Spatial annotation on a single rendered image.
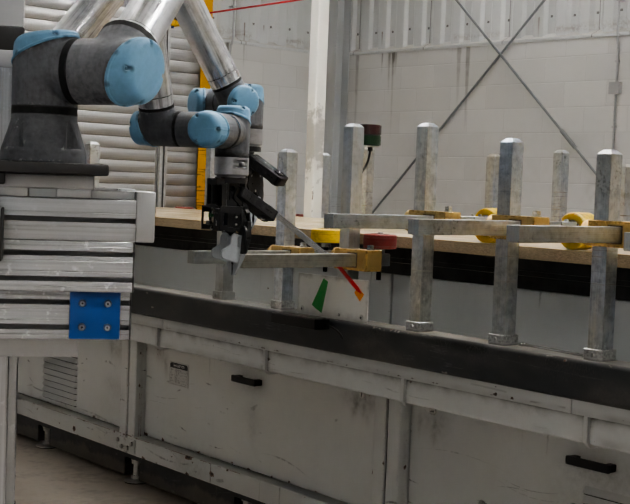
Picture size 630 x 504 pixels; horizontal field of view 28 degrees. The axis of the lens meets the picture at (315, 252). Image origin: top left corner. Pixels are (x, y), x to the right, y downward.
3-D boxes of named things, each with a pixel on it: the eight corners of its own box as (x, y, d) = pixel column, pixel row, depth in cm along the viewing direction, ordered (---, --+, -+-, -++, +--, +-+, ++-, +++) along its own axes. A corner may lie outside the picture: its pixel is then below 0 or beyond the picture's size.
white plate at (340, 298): (365, 323, 291) (367, 281, 291) (296, 312, 311) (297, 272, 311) (367, 323, 292) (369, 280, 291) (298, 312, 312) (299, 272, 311)
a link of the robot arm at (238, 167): (235, 158, 277) (257, 158, 270) (235, 178, 277) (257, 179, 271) (207, 156, 272) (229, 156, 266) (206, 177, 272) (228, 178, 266)
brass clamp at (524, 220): (531, 241, 252) (532, 216, 252) (481, 238, 263) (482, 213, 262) (551, 241, 256) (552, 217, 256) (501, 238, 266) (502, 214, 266)
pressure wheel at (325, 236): (340, 273, 319) (341, 228, 318) (308, 272, 319) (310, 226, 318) (340, 271, 327) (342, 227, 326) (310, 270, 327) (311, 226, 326)
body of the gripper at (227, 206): (200, 231, 272) (201, 176, 271) (232, 232, 278) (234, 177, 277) (220, 233, 266) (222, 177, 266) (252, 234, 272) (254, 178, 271)
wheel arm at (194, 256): (194, 267, 295) (195, 249, 295) (186, 266, 298) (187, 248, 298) (335, 265, 323) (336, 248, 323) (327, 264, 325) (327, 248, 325)
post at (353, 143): (345, 325, 298) (353, 123, 296) (336, 323, 301) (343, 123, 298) (356, 324, 301) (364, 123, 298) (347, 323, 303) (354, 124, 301)
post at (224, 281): (221, 300, 337) (227, 132, 334) (211, 298, 341) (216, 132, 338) (235, 299, 340) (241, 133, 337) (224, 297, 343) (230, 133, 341)
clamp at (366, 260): (365, 272, 292) (366, 250, 291) (328, 267, 302) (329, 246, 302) (383, 271, 295) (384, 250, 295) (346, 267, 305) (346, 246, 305)
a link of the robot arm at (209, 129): (169, 146, 259) (192, 149, 269) (219, 148, 255) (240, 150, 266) (171, 108, 259) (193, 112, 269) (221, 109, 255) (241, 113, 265)
